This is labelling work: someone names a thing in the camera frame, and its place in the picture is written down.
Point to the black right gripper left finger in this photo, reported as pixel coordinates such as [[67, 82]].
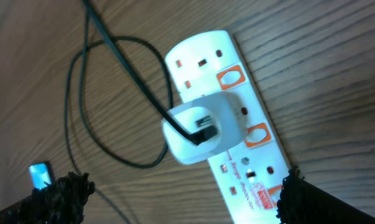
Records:
[[59, 203]]

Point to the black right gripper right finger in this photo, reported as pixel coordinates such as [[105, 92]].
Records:
[[302, 203]]

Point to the Samsung Galaxy smartphone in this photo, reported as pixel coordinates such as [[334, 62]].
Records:
[[41, 174]]

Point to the white charger plug adapter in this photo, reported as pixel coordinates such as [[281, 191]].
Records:
[[203, 130]]

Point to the white power strip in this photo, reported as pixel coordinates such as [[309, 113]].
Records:
[[245, 155]]

